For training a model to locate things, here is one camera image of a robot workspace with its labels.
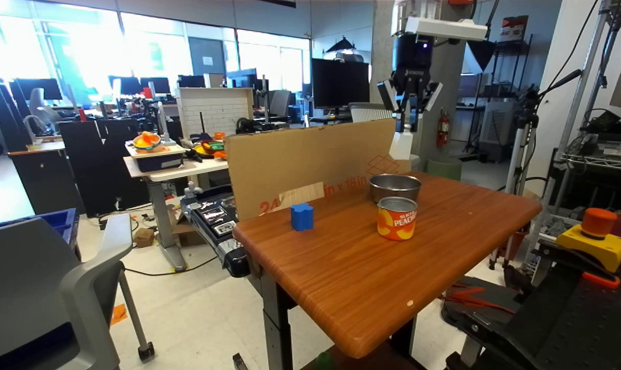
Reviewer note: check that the red fire extinguisher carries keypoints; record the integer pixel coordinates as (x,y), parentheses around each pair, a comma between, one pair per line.
(442,131)

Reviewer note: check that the brown cardboard sheet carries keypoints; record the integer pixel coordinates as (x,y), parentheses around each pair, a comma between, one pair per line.
(276,170)

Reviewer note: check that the camera tripod stand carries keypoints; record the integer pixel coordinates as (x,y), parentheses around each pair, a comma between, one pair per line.
(523,152)

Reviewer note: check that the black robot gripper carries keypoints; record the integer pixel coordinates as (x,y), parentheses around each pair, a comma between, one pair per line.
(411,61)

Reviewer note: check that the white side table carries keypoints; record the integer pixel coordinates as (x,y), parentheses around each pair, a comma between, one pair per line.
(163,195)

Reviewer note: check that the black tray with fruit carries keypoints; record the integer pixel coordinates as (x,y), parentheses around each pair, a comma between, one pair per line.
(155,153)

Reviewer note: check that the metal pot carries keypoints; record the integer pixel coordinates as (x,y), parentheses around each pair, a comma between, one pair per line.
(389,184)

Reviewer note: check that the black computer monitor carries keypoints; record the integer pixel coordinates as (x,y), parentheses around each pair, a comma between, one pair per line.
(339,84)

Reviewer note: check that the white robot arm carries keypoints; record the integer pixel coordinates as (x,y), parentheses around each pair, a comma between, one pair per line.
(422,22)

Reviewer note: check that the yellow emergency stop button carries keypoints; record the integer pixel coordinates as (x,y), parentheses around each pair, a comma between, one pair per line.
(594,237)

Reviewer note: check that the grey office chair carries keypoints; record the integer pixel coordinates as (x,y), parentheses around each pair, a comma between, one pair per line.
(56,310)

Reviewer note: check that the orange food can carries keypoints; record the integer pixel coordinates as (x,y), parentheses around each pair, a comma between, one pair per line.
(395,219)

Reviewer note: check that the wooden desk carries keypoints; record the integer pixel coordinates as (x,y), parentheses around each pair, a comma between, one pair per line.
(359,286)

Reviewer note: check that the blue cube block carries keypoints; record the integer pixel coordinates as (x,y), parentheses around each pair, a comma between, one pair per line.
(303,217)

